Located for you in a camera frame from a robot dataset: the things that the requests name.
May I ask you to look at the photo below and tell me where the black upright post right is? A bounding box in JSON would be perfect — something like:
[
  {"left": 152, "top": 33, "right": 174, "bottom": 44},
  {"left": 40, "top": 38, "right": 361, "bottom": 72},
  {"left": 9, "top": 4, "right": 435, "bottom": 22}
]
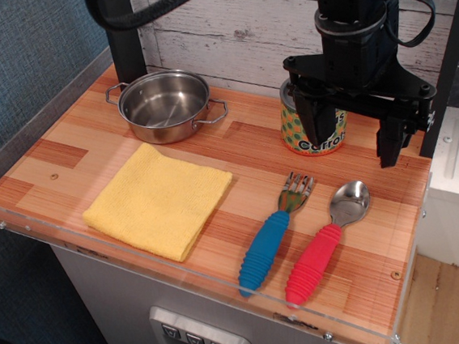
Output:
[{"left": 419, "top": 0, "right": 459, "bottom": 159}]

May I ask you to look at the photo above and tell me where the small steel pot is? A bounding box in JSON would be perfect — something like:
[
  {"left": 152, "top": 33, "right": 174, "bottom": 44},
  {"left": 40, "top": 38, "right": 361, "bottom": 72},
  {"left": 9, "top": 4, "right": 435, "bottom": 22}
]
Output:
[{"left": 105, "top": 70, "right": 228, "bottom": 145}]

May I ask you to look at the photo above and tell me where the red handled spoon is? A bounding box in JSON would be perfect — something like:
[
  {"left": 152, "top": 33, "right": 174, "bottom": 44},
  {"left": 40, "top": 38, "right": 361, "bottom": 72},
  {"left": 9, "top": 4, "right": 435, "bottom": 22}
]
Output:
[{"left": 285, "top": 180, "right": 371, "bottom": 306}]

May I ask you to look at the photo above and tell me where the yellow folded cloth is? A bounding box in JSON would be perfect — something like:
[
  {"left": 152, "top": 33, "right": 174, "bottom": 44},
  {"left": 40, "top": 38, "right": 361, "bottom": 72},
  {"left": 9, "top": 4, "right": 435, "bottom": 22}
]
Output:
[{"left": 83, "top": 143, "right": 232, "bottom": 262}]

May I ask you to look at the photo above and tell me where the black upright post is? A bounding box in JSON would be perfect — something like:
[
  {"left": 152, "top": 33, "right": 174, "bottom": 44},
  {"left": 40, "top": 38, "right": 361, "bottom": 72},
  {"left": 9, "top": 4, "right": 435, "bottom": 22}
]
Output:
[
  {"left": 419, "top": 0, "right": 459, "bottom": 159},
  {"left": 102, "top": 0, "right": 147, "bottom": 83}
]

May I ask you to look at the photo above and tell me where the clear acrylic table guard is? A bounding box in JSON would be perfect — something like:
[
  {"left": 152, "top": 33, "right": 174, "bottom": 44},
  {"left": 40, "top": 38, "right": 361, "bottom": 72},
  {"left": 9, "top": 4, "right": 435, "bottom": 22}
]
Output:
[{"left": 0, "top": 53, "right": 431, "bottom": 344}]

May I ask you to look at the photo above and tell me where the grey toy fridge cabinet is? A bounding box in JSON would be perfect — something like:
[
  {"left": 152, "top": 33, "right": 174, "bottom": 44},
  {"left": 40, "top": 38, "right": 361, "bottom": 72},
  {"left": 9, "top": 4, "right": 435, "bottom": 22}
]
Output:
[{"left": 49, "top": 216, "right": 353, "bottom": 344}]

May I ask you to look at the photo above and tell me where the black braided cable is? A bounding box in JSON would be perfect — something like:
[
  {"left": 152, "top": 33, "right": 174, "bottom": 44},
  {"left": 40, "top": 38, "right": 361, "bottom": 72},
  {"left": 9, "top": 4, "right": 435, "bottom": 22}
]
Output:
[{"left": 83, "top": 0, "right": 232, "bottom": 36}]

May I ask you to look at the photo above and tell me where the blue handled fork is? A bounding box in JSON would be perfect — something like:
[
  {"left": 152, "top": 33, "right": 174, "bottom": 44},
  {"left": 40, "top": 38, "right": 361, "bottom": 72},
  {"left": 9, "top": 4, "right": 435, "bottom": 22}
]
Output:
[{"left": 238, "top": 172, "right": 314, "bottom": 297}]

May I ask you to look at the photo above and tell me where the peas and carrots tin can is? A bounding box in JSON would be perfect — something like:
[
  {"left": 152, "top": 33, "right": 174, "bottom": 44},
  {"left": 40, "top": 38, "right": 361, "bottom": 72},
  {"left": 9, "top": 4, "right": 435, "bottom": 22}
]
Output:
[{"left": 279, "top": 79, "right": 347, "bottom": 157}]

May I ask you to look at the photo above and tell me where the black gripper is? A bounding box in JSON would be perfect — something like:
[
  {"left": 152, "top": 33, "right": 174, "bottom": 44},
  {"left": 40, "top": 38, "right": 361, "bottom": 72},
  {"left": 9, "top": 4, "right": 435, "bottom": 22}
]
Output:
[{"left": 283, "top": 25, "right": 436, "bottom": 168}]

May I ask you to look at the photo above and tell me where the black upright post left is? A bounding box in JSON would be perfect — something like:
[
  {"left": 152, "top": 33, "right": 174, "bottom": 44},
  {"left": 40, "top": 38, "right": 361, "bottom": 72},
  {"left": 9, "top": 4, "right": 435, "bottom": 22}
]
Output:
[{"left": 102, "top": 0, "right": 147, "bottom": 83}]

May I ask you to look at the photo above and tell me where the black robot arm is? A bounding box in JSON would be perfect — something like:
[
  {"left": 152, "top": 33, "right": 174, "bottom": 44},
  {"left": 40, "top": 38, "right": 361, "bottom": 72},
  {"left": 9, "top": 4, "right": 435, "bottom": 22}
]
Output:
[{"left": 283, "top": 0, "right": 436, "bottom": 168}]

